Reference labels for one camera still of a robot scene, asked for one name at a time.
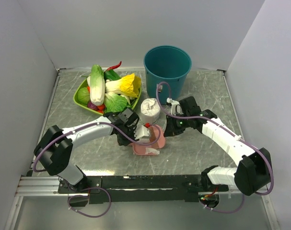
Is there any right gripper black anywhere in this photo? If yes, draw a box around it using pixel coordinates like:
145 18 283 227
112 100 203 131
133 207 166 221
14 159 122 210
163 112 190 137

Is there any pink hand brush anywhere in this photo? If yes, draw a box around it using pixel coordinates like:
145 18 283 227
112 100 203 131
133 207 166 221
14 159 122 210
148 125 166 150

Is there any pink dustpan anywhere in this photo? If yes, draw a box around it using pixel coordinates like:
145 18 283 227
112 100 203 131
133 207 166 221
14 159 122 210
131 143 154 156

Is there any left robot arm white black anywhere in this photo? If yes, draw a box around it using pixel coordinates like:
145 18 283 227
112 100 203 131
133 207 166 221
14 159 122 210
33 108 139 193

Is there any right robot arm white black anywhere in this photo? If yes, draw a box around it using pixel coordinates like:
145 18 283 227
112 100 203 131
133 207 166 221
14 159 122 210
164 96 273 196

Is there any green leafy bok choy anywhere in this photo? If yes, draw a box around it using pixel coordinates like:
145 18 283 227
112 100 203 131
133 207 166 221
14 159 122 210
104 92 130 113

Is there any white tissue roll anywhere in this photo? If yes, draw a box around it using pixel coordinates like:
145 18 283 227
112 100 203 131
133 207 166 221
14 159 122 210
140 98 161 124

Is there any red tomato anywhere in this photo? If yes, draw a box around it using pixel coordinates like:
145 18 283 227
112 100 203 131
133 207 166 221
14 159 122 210
97 104 105 114

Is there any paper scrap near bucket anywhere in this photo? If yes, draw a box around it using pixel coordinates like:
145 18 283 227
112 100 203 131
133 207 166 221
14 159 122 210
145 148 160 155

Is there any yellow white cabbage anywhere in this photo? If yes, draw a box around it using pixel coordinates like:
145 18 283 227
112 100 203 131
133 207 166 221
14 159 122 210
105 73 141 98

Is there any purple onion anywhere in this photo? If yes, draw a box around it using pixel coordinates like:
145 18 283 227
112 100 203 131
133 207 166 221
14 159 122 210
87 101 98 111

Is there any round green cabbage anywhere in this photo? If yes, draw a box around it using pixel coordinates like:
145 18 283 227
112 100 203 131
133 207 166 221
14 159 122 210
77 87 90 105

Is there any green white napa cabbage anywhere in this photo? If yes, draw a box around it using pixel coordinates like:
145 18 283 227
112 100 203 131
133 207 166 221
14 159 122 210
87 65 105 106

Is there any dark green pepper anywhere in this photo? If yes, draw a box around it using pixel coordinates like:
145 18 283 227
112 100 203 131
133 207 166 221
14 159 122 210
104 69 121 81

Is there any red chili pepper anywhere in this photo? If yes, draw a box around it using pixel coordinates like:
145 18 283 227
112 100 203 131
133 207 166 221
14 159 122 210
105 61 122 71

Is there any green vegetable basket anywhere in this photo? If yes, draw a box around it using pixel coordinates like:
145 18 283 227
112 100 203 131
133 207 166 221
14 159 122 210
73 79 142 115

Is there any teal plastic bucket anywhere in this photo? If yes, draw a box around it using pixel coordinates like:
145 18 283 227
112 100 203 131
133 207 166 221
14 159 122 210
143 46 192 104

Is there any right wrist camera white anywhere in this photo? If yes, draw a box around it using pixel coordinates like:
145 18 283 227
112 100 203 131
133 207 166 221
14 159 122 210
166 98 183 115

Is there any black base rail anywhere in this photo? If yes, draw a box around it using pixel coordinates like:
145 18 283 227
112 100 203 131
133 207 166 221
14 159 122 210
58 174 229 204

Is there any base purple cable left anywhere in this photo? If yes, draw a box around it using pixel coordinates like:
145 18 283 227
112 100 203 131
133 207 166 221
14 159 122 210
68 186 112 218

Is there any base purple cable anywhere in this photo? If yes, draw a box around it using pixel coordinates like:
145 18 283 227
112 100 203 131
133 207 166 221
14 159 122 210
68 186 112 218
199 191 244 214

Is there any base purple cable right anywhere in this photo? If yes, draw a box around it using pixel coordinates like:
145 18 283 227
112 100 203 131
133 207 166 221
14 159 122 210
199 191 244 214

